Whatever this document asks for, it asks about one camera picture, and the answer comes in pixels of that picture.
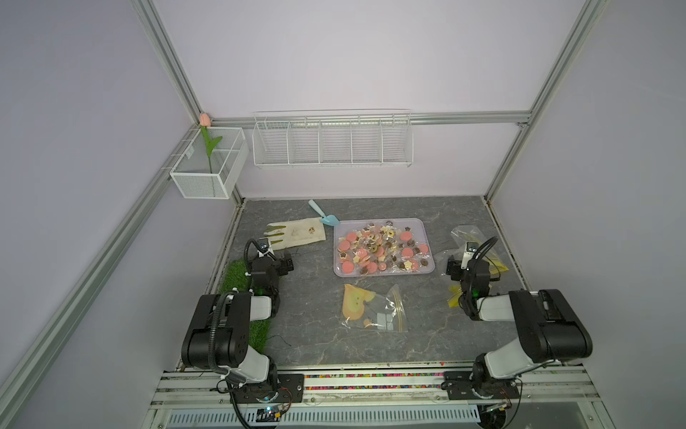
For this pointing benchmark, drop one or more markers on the clear ziploc bag of cookies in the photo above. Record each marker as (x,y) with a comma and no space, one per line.
(462,235)

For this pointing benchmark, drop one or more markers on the white wire wall shelf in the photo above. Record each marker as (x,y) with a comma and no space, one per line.
(333,138)

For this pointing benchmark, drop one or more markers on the lilac plastic tray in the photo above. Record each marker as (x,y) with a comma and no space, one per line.
(343,252)

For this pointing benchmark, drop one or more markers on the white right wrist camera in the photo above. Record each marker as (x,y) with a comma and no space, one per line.
(470,248)

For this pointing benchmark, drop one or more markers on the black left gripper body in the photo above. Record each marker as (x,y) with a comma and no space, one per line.
(281,268)

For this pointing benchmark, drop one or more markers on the white mesh wall box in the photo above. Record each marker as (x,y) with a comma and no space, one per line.
(191,175)

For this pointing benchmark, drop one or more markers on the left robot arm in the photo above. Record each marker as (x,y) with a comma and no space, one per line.
(217,339)

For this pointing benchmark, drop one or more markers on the pile of poured cookies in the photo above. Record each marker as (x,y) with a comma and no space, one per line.
(383,246)

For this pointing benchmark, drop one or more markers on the green artificial grass mat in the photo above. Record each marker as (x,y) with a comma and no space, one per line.
(234,278)

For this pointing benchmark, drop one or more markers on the cream gardening glove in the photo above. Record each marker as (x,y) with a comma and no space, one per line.
(292,234)

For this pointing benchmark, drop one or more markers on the ziploc bag with small cookies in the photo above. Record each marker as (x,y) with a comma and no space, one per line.
(454,302)

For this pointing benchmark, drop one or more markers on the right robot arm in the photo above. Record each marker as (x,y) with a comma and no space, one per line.
(547,328)

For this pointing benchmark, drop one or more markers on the light blue garden trowel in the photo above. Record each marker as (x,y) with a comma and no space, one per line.
(326,219)

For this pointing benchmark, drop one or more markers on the artificial pink tulip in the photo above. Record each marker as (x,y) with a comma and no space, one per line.
(211,143)

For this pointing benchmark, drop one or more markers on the ziploc bag with yellow toy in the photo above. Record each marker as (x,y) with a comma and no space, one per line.
(369,310)

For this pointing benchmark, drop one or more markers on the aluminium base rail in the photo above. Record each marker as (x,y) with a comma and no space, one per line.
(389,395)

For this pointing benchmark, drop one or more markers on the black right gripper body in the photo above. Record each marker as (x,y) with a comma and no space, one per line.
(455,266)

